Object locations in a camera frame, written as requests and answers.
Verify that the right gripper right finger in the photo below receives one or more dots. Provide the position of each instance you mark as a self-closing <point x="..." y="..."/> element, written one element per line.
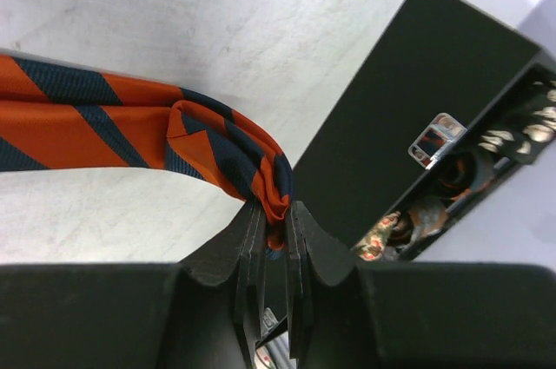
<point x="329" y="323"/>

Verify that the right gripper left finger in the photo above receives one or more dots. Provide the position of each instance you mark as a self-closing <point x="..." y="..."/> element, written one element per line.
<point x="215" y="318"/>

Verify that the orange navy striped tie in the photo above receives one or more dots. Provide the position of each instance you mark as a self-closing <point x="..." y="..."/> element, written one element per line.
<point x="60" y="117"/>

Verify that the brown floral rolled tie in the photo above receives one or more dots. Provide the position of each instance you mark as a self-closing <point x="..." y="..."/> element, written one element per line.
<point x="373" y="244"/>

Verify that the blue orange rolled tie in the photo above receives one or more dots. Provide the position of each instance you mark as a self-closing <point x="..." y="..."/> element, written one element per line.
<point x="426" y="217"/>

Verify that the black tie storage box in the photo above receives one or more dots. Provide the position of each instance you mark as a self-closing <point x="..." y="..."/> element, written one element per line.
<point x="435" y="57"/>

